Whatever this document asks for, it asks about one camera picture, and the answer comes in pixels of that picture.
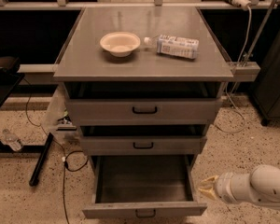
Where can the black table leg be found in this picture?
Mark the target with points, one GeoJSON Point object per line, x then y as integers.
{"type": "Point", "coordinates": [43, 154]}

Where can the grey drawer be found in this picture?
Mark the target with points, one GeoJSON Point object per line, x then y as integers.
{"type": "Point", "coordinates": [142, 140]}
{"type": "Point", "coordinates": [140, 103]}
{"type": "Point", "coordinates": [143, 187]}

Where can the empty plastic bottle on floor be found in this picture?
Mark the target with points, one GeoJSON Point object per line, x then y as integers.
{"type": "Point", "coordinates": [12, 140]}

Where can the grey bottom drawer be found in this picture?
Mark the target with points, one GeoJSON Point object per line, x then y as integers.
{"type": "Point", "coordinates": [143, 187]}

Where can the dark cabinet at right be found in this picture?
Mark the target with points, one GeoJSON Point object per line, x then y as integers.
{"type": "Point", "coordinates": [266, 89]}

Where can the grey drawer cabinet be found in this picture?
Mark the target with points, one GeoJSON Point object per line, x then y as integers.
{"type": "Point", "coordinates": [84, 60]}

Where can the clear plastic bag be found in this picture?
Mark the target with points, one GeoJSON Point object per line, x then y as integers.
{"type": "Point", "coordinates": [57, 120]}

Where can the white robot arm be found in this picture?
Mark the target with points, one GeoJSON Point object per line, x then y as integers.
{"type": "Point", "coordinates": [260, 187]}

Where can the grey middle drawer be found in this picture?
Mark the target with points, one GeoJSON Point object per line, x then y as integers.
{"type": "Point", "coordinates": [142, 140]}

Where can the plastic water bottle with label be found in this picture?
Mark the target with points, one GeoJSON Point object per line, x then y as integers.
{"type": "Point", "coordinates": [174, 46]}

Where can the black side table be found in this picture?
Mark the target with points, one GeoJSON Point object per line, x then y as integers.
{"type": "Point", "coordinates": [9, 76]}

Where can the grey top drawer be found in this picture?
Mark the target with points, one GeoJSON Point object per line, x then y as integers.
{"type": "Point", "coordinates": [140, 103]}

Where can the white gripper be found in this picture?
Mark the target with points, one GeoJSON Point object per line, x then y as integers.
{"type": "Point", "coordinates": [223, 187]}

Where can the white paper bowl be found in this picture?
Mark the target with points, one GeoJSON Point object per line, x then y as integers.
{"type": "Point", "coordinates": [120, 44]}

